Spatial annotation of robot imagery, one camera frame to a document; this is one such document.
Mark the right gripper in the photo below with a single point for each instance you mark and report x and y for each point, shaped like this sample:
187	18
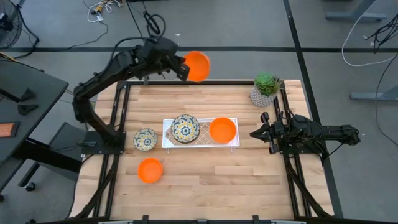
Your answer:
273	132

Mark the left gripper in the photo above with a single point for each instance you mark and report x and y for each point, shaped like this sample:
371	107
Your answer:
160	54

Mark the orange plastic mini bowl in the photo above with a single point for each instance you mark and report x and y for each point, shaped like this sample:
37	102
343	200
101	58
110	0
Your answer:
150	170
199	67
223	130

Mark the yellow blue floral bowl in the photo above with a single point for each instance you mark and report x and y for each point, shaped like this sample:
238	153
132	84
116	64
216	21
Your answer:
185	129
145	139

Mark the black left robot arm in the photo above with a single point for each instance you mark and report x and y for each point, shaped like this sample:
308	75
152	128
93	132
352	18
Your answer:
93	85

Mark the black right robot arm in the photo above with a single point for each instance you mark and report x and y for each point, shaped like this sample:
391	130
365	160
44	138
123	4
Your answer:
326	133

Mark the succulent in patterned pot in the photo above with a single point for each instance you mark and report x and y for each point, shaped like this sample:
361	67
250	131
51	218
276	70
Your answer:
264	85

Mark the white lattice shelf rack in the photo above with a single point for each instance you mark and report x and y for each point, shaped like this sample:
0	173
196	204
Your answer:
180	146

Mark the gray desk foot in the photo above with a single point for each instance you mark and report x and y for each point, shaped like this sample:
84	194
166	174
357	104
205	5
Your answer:
354	16
373	96

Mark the large black wedge block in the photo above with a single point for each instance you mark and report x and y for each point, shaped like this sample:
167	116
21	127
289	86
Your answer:
26	93

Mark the small black wedge block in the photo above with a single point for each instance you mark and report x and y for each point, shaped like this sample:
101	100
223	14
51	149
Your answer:
28	109

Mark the black side desk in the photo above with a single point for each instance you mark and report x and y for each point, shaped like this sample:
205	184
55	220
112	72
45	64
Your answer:
15	74

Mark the black floor fan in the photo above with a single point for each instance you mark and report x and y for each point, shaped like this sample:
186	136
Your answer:
14	31

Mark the black metal table frame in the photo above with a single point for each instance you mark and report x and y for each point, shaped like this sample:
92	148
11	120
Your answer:
224	82

